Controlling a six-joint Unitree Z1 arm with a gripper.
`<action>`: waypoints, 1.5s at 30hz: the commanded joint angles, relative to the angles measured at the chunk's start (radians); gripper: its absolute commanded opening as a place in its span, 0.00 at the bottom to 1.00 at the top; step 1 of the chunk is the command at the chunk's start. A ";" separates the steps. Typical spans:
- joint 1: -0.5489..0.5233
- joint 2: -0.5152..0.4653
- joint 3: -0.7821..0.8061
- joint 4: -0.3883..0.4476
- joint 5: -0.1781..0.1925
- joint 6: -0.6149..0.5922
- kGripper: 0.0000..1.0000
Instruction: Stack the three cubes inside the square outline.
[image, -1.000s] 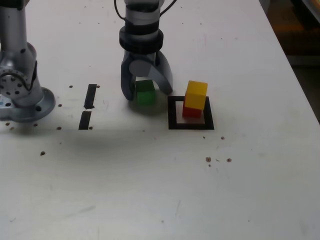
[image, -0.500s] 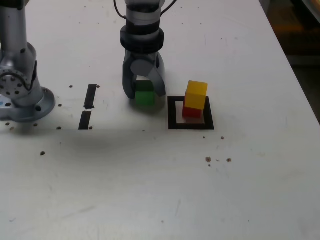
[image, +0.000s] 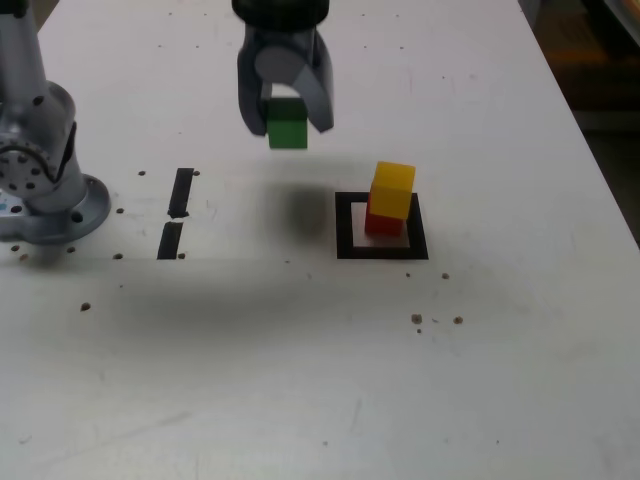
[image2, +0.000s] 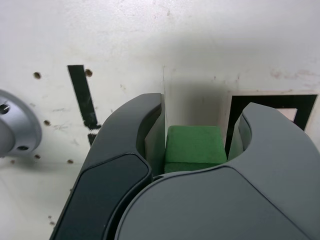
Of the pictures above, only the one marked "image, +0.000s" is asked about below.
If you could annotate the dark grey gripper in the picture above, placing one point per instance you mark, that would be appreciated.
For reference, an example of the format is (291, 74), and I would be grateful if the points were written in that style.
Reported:
(282, 35)

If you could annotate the green cube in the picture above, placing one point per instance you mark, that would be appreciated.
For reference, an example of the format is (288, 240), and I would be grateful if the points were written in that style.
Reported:
(287, 130)

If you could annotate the yellow cube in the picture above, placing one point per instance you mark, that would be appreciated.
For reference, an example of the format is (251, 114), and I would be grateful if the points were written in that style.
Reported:
(392, 195)

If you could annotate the red cube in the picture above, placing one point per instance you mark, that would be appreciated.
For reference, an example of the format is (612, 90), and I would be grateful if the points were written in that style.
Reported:
(382, 226)

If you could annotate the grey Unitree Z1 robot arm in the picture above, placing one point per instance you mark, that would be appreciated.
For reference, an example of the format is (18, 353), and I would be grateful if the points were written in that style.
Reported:
(45, 130)

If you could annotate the black tape square outline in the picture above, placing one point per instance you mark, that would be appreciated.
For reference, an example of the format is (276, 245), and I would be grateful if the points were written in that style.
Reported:
(344, 230)

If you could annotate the black tape strip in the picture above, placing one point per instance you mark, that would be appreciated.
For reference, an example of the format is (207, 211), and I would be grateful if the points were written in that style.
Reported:
(180, 192)

